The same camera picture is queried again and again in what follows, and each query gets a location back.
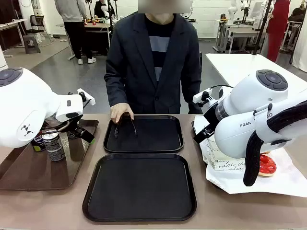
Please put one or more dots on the black tripod pole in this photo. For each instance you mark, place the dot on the black tripod pole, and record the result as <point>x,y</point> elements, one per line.
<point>263,24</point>

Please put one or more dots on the small black tray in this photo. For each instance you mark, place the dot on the small black tray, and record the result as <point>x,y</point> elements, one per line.
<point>156,136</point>

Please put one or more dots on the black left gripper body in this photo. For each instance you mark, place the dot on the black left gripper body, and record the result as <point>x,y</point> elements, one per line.
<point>73,124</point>

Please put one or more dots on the black tray under paper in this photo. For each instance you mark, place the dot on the black tray under paper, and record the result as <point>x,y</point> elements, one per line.
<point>192,127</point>

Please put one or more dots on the background person in black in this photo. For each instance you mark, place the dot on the background person in black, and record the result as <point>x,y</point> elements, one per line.
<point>99,8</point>

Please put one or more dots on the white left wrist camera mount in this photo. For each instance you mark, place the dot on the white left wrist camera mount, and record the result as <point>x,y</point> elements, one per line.
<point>83,96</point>

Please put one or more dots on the person in grey hoodie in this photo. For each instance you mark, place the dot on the person in grey hoodie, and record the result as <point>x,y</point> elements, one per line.
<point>72,12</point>

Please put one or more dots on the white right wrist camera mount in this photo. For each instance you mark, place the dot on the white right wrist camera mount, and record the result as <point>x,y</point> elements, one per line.
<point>199,95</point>

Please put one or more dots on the white table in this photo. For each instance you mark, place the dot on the white table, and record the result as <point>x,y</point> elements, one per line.
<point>227,67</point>

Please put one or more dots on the white paper sheet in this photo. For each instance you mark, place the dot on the white paper sheet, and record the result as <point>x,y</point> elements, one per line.
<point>275,184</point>

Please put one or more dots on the black patterned Pepsi can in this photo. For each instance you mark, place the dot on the black patterned Pepsi can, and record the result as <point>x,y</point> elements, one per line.
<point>55,148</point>

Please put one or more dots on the brown plastic tray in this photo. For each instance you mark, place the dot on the brown plastic tray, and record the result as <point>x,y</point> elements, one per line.
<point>48,172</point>

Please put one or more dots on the seated person in background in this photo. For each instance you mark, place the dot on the seated person in background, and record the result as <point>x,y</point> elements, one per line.
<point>298,14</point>

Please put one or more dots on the large black tray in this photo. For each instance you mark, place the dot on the large black tray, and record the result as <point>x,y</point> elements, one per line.
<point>139,189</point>

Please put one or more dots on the person in red apron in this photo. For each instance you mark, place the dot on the person in red apron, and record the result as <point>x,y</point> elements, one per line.
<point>275,24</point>

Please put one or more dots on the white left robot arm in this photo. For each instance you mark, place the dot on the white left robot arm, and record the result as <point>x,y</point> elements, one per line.
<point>24,100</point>

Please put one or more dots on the person in dark blazer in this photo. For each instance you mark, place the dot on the person in dark blazer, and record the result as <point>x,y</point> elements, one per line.
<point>134,60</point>

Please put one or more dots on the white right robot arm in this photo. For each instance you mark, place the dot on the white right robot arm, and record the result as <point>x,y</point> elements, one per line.
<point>239,134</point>

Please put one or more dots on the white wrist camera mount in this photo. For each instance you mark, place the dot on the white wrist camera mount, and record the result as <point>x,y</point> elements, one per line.
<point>83,96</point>
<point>199,95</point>

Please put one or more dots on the brown metal tongs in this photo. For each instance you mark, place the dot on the brown metal tongs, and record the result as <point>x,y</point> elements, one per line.
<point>116,133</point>

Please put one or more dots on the grey plastic stool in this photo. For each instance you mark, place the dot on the grey plastic stool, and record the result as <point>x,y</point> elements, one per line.
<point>31,46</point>

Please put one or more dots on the white background desk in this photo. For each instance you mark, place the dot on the white background desk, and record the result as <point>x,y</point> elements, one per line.
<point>12,22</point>

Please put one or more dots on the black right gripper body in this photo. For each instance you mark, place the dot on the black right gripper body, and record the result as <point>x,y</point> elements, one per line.
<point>211,116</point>

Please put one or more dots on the black Pepsi can with logo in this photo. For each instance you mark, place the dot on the black Pepsi can with logo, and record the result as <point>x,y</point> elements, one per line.
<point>38,143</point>

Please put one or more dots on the grey background desk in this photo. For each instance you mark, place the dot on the grey background desk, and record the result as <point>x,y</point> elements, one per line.
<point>239,32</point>

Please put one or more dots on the person's right hand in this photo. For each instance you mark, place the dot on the person's right hand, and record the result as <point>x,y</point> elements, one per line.
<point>121,110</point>

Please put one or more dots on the person's right forearm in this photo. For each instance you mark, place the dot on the person's right forearm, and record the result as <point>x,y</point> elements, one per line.
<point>116,93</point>

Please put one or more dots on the black office chair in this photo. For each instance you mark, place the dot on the black office chair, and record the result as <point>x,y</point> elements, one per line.
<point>37,21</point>

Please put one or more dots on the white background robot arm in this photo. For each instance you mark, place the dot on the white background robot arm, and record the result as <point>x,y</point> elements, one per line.
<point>232,10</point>

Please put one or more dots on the red glazed donut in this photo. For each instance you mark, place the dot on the red glazed donut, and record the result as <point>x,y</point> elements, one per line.
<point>268,167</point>

